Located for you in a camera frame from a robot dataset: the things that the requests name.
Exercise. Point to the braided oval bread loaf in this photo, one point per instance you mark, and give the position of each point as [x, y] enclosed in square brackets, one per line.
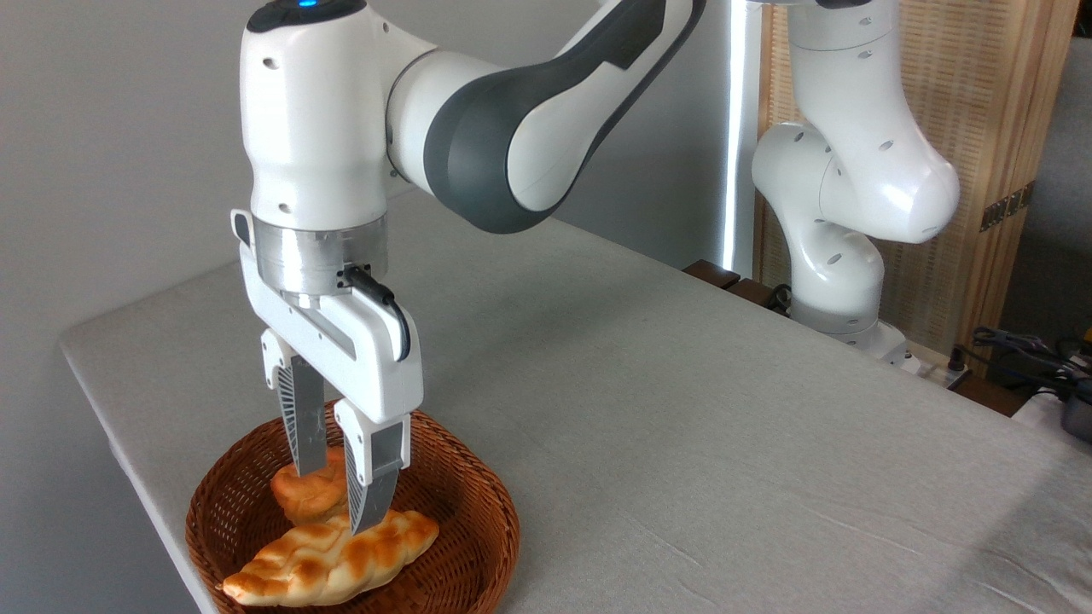
[341, 564]

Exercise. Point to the round golden bread roll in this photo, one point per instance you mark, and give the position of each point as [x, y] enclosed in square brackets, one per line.
[307, 501]

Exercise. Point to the grey tablecloth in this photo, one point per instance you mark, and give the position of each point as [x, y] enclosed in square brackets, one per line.
[682, 384]

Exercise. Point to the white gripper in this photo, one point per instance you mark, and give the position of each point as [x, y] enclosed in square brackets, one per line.
[375, 362]

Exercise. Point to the brown wicker basket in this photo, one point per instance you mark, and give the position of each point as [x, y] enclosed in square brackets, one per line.
[465, 512]

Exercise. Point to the dark metal screen hinge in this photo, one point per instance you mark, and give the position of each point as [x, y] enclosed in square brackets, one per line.
[1007, 206]

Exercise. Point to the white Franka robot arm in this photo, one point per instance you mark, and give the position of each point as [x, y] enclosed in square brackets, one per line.
[324, 128]

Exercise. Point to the white power strip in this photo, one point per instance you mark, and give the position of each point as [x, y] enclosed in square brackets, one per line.
[938, 375]

